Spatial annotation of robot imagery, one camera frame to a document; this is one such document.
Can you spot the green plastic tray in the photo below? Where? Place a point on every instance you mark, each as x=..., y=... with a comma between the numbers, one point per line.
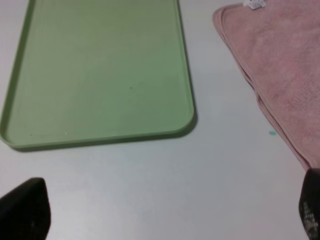
x=97, y=71

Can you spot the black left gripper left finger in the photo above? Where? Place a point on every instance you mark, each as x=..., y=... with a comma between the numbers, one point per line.
x=25, y=212

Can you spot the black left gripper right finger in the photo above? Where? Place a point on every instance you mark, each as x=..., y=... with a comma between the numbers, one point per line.
x=309, y=204

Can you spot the pink fluffy towel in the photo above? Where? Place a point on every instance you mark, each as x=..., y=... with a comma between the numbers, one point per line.
x=277, y=49

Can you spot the white towel care label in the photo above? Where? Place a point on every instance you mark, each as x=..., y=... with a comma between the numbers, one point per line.
x=254, y=4

